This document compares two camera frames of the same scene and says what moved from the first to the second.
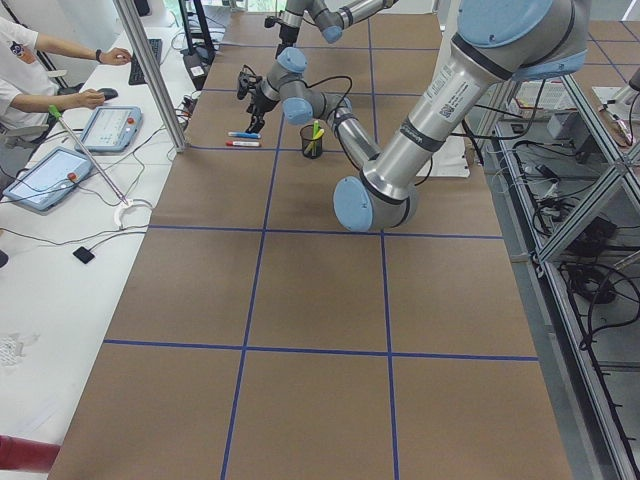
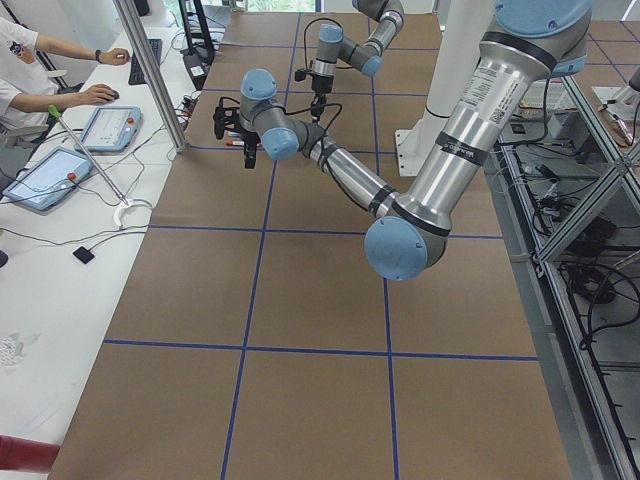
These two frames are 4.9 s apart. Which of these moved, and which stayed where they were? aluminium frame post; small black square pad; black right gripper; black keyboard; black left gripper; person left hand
Moved: black right gripper; black left gripper
Stayed: black keyboard; small black square pad; aluminium frame post; person left hand
